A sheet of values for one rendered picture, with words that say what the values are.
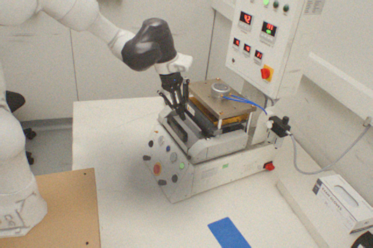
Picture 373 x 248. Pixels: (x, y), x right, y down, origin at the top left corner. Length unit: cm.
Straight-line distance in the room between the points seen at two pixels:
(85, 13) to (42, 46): 184
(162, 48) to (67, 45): 173
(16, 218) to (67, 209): 15
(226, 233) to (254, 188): 28
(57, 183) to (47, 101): 174
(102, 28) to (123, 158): 66
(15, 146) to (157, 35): 50
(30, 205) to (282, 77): 95
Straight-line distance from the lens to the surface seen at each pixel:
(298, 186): 140
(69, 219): 106
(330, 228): 129
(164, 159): 128
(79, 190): 114
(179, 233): 115
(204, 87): 128
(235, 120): 122
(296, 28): 112
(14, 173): 95
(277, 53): 116
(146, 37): 95
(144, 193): 127
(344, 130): 151
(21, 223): 106
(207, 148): 113
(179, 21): 268
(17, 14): 74
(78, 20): 84
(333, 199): 132
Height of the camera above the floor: 169
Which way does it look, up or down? 34 degrees down
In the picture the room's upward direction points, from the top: 7 degrees clockwise
